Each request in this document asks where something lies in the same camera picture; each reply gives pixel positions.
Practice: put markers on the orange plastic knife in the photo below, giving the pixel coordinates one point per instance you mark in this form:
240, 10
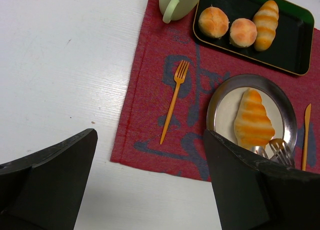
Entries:
307, 117

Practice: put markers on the black and green tray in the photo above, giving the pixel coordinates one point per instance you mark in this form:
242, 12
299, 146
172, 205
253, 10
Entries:
291, 49

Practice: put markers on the round bun left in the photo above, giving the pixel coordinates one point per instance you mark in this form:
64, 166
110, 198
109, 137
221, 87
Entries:
213, 22

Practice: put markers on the orange plastic fork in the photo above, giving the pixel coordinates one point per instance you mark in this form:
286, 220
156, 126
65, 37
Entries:
179, 78

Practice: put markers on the round bun right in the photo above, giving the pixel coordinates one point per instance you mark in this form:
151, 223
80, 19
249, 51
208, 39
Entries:
243, 33

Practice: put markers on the light green mug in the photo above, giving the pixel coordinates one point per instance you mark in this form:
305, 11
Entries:
173, 10

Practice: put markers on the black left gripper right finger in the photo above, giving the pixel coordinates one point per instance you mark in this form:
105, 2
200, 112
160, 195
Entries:
254, 193

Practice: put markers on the steel tongs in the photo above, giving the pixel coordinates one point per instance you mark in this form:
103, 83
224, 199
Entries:
281, 152

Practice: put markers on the red patterned placemat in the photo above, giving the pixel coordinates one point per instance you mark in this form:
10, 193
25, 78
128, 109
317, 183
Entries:
160, 49

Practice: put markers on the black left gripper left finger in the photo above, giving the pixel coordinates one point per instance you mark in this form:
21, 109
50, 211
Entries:
44, 190

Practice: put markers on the silver rimmed white plate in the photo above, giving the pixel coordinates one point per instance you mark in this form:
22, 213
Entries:
225, 101

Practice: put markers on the small striped bread roll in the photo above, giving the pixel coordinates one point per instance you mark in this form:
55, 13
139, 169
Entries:
266, 22

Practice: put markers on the round bun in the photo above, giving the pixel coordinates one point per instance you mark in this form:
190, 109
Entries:
243, 33
213, 22

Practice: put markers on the large striped croissant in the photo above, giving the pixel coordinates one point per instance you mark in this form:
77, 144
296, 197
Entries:
252, 127

